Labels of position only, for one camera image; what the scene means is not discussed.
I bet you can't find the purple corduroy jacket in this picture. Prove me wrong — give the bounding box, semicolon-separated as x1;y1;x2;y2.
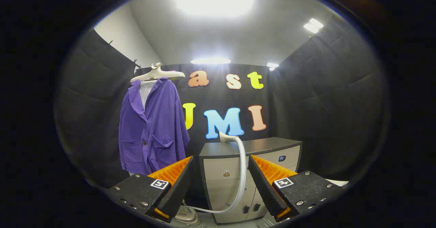
119;78;190;176

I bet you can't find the garment steamer base unit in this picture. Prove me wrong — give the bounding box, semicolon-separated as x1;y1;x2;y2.
174;206;201;226

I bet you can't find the long ceiling light strip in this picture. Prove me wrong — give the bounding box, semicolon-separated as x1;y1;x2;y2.
191;58;231;64

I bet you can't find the grey cabinet with dark top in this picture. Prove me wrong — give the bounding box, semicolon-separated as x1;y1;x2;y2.
199;137;302;224

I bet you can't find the white plastic clothes hanger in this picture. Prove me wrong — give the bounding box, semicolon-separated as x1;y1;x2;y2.
130;63;185;83

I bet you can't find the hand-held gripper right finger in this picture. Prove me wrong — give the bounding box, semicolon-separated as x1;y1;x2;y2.
248;155;343;223

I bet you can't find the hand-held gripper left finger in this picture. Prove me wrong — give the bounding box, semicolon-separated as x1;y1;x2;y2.
106;156;194;223

